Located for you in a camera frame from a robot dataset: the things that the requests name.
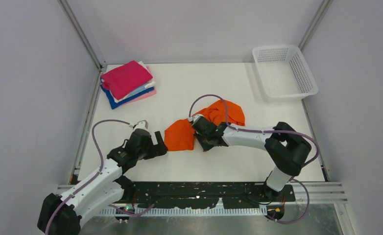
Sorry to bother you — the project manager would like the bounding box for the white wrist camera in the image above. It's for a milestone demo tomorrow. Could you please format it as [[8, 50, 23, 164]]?
[[129, 120, 148, 130], [187, 114, 203, 124]]

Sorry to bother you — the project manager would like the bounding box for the white plastic basket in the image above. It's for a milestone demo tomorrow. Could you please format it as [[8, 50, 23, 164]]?
[[252, 45, 318, 102]]

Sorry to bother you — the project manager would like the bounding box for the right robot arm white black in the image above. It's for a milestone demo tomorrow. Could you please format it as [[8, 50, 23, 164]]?
[[189, 115, 312, 201]]

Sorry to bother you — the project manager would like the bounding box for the aluminium frame rail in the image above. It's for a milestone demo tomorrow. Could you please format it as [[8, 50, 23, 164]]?
[[58, 0, 103, 72]]

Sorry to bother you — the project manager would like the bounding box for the white slotted cable duct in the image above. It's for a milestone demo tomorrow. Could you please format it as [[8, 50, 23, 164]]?
[[94, 205, 267, 217]]

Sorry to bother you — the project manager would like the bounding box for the orange t shirt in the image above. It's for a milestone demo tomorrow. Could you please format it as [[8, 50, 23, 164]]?
[[164, 100, 245, 152]]

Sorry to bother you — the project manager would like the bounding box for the folded pink t shirt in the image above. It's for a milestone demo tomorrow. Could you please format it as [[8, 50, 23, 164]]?
[[127, 78, 157, 103]]

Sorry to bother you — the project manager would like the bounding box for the folded magenta t shirt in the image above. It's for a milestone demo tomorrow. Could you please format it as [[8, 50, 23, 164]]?
[[101, 61, 153, 100]]

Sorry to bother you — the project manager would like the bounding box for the folded light blue t shirt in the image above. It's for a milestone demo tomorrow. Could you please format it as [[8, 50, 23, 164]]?
[[119, 84, 155, 101]]

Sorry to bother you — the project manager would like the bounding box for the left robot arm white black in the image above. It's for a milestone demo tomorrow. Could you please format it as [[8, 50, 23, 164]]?
[[37, 128, 168, 235]]

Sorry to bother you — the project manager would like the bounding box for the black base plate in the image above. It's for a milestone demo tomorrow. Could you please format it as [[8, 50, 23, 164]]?
[[118, 182, 295, 209]]

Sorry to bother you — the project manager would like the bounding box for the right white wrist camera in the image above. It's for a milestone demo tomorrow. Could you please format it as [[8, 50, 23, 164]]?
[[187, 114, 203, 124]]

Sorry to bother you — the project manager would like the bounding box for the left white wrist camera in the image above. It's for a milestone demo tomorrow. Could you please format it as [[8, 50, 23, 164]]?
[[129, 120, 148, 130]]

